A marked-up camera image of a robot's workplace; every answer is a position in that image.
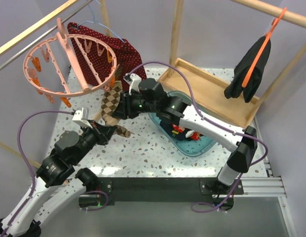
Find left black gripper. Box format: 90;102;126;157
73;119;118;163

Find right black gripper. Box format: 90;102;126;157
112;89;158;119

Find navy green striped sock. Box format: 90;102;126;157
159;120;174;133

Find navy buckle sock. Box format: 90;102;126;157
171;129;194;141

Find pink round sock hanger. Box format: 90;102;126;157
23;18;118;108

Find red black argyle sock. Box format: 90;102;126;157
190;132;203;141

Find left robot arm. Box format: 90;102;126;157
0;121;116;237

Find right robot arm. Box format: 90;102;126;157
112;79;257;194

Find brown striped hanging socks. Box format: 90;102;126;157
100;81;131;138

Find orange plastic hanger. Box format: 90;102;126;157
241;7;287;88

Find red polka dot garment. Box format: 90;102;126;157
67;22;142;91

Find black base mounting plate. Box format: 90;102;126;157
77;177;244;210

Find teal plastic basin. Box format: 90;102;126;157
148;90;217;157

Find right wooden clothes rack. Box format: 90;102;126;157
158;0;306;128

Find wooden clothes rack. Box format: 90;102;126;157
158;0;306;128
0;0;117;173

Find black hanging garment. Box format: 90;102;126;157
224;36;271;103

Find left wooden clothes rack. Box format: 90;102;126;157
0;0;117;173

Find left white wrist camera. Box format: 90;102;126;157
72;108;92;128

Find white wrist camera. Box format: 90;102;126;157
123;73;142;95
72;108;92;128

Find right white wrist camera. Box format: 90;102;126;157
123;73;142;95

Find blue wire hanger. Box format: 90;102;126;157
76;0;125;43

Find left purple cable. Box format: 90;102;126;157
0;110;76;237

